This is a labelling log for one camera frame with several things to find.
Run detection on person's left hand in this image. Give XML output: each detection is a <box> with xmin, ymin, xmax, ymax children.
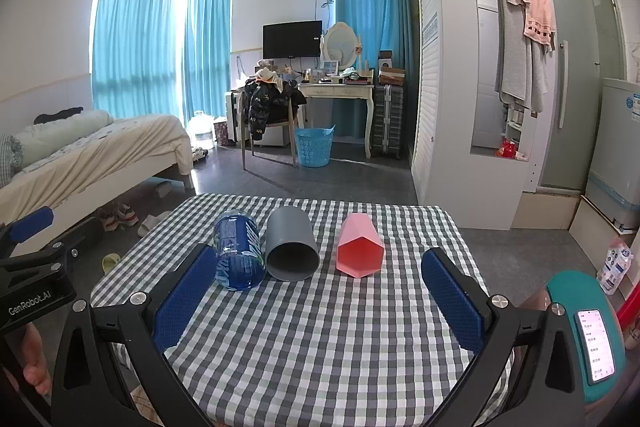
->
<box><xmin>21</xmin><ymin>323</ymin><xmax>54</xmax><ymax>399</ymax></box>

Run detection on pair of sneakers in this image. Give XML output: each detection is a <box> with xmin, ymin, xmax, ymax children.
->
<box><xmin>97</xmin><ymin>204</ymin><xmax>140</xmax><ymax>232</ymax></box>

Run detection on wide blue window curtain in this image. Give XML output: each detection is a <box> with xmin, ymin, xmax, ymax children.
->
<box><xmin>91</xmin><ymin>0</ymin><xmax>184</xmax><ymax>124</ymax></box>

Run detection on white slipper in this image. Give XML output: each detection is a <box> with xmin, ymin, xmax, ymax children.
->
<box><xmin>137</xmin><ymin>211</ymin><xmax>174</xmax><ymax>238</ymax></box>

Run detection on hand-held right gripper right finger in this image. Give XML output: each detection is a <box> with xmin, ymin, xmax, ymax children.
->
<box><xmin>421</xmin><ymin>248</ymin><xmax>586</xmax><ymax>427</ymax></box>

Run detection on teal round stool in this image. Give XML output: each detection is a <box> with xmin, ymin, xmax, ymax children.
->
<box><xmin>544</xmin><ymin>270</ymin><xmax>627</xmax><ymax>406</ymax></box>

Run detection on silver suitcase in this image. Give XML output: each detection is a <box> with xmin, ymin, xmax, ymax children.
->
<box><xmin>372</xmin><ymin>84</ymin><xmax>405</xmax><ymax>158</ymax></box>

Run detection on pale green duvet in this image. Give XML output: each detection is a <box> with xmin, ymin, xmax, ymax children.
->
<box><xmin>11</xmin><ymin>110</ymin><xmax>114</xmax><ymax>168</ymax></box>

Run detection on cardboard boxes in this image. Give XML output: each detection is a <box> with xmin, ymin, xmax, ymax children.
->
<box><xmin>377</xmin><ymin>50</ymin><xmax>407</xmax><ymax>87</ymax></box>

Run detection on white washing machine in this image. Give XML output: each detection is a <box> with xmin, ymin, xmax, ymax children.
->
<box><xmin>582</xmin><ymin>77</ymin><xmax>640</xmax><ymax>236</ymax></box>

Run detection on pink hanging towel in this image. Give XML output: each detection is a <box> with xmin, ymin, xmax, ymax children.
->
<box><xmin>521</xmin><ymin>0</ymin><xmax>558</xmax><ymax>54</ymax></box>

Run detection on wooden chair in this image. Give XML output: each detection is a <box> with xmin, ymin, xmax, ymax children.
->
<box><xmin>242</xmin><ymin>82</ymin><xmax>301</xmax><ymax>172</ymax></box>

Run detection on white plastic refill bag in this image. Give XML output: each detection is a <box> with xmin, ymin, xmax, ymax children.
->
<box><xmin>595</xmin><ymin>237</ymin><xmax>634</xmax><ymax>296</ymax></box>

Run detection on white dressing desk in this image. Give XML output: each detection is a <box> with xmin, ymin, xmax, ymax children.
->
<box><xmin>299</xmin><ymin>81</ymin><xmax>375</xmax><ymax>160</ymax></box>

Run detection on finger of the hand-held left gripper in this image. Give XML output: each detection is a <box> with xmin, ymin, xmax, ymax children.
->
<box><xmin>0</xmin><ymin>206</ymin><xmax>55</xmax><ymax>258</ymax></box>
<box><xmin>30</xmin><ymin>216</ymin><xmax>104</xmax><ymax>265</ymax></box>

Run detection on black cloth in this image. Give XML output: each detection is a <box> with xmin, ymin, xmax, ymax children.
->
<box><xmin>33</xmin><ymin>107</ymin><xmax>85</xmax><ymax>126</ymax></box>

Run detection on black jacket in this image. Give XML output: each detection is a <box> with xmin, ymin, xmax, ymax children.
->
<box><xmin>243</xmin><ymin>78</ymin><xmax>308</xmax><ymax>142</ymax></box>

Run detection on tall blue curtain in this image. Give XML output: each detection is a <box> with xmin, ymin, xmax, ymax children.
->
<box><xmin>334</xmin><ymin>0</ymin><xmax>417</xmax><ymax>144</ymax></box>

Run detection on white oval vanity mirror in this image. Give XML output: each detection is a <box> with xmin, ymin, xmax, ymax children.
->
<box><xmin>320</xmin><ymin>21</ymin><xmax>362</xmax><ymax>71</ymax></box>

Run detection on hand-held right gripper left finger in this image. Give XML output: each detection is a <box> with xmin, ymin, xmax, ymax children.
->
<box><xmin>50</xmin><ymin>243</ymin><xmax>221</xmax><ymax>427</ymax></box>

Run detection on black flat television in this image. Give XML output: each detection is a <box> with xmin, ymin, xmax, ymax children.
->
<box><xmin>262</xmin><ymin>20</ymin><xmax>324</xmax><ymax>60</ymax></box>

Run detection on grey checked tablecloth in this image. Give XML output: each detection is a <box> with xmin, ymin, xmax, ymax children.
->
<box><xmin>90</xmin><ymin>193</ymin><xmax>514</xmax><ymax>427</ymax></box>

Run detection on narrow blue window curtain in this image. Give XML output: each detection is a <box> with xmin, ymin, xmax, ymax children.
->
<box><xmin>182</xmin><ymin>0</ymin><xmax>235</xmax><ymax>124</ymax></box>

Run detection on grey hanging towel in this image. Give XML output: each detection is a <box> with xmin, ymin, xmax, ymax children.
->
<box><xmin>494</xmin><ymin>0</ymin><xmax>549</xmax><ymax>114</ymax></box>

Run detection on grey plastic cup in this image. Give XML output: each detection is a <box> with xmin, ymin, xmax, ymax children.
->
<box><xmin>265</xmin><ymin>205</ymin><xmax>321</xmax><ymax>282</ymax></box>

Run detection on blue plastic bottle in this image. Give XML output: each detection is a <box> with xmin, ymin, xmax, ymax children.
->
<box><xmin>213</xmin><ymin>209</ymin><xmax>267</xmax><ymax>292</ymax></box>

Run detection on blue laundry basket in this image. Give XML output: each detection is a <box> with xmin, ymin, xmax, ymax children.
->
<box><xmin>293</xmin><ymin>123</ymin><xmax>337</xmax><ymax>169</ymax></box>

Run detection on clear water jug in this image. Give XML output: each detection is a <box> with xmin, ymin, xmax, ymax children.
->
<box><xmin>187</xmin><ymin>109</ymin><xmax>217</xmax><ymax>152</ymax></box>

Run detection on pink faceted cup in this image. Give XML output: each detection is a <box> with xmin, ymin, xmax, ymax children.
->
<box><xmin>336</xmin><ymin>213</ymin><xmax>386</xmax><ymax>279</ymax></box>

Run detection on frosted glass door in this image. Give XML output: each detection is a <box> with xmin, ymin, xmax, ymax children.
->
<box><xmin>529</xmin><ymin>0</ymin><xmax>627</xmax><ymax>194</ymax></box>

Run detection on smartphone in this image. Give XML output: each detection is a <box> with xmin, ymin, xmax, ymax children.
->
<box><xmin>573</xmin><ymin>307</ymin><xmax>617</xmax><ymax>386</ymax></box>

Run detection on bed with beige sheet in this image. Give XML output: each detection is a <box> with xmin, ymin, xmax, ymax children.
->
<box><xmin>0</xmin><ymin>109</ymin><xmax>197</xmax><ymax>254</ymax></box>

